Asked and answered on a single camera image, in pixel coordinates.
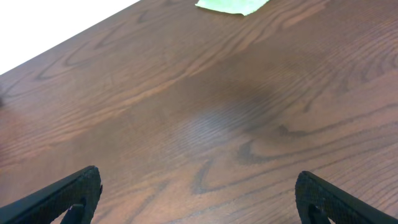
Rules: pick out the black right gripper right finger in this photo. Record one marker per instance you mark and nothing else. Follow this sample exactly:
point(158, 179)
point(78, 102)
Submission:
point(319, 201)

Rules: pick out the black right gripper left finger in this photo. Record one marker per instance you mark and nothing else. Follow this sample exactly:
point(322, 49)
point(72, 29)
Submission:
point(76, 195)

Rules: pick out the green microfiber cloth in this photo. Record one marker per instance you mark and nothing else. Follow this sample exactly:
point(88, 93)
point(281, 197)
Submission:
point(243, 7)

